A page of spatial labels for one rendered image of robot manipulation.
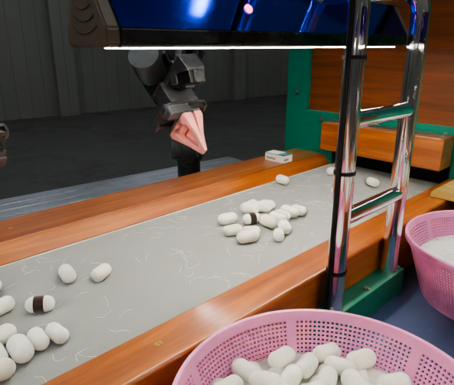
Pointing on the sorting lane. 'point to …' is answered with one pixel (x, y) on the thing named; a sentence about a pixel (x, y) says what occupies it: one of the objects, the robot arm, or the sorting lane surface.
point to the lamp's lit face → (221, 47)
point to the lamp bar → (224, 24)
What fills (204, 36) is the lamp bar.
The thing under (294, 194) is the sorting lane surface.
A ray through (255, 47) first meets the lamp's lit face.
